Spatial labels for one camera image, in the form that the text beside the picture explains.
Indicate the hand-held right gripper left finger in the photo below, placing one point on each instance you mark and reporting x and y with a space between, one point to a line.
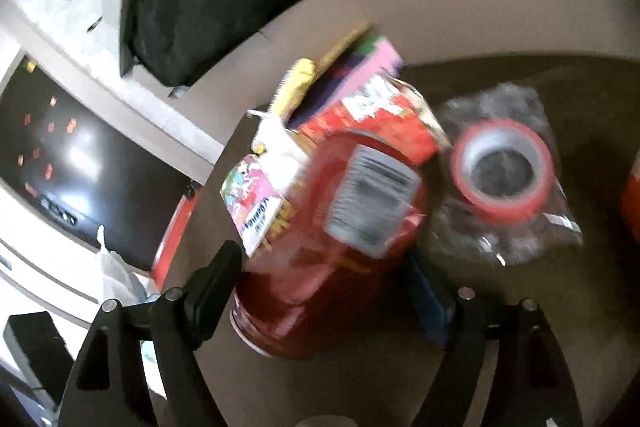
214 292

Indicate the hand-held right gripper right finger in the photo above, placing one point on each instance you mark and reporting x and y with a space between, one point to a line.
431 307

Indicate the red translucent jar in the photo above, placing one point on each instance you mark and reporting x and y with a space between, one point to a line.
320 277

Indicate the white plastic bag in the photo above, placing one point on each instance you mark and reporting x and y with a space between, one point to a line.
117 272

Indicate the pink cartoon snack packet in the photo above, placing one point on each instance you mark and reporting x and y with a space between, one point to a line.
255 202

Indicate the brown table cover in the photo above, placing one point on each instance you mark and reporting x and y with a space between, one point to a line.
590 297

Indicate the black glossy screen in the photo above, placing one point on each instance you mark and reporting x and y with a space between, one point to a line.
100 167

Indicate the black box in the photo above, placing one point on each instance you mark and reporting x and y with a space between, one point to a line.
37 347

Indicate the red printed snack packet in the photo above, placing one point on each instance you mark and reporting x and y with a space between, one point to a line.
395 122

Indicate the red tape roll in wrap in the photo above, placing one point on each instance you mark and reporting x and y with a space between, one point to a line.
500 99

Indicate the yellow ridged wrapper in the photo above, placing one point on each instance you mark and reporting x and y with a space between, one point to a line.
295 84

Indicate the orange red item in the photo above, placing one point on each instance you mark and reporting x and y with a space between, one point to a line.
632 192

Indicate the pink and purple box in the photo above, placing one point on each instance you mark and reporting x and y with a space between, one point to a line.
365 62

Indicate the black and white pen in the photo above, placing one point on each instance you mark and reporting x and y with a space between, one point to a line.
95 24

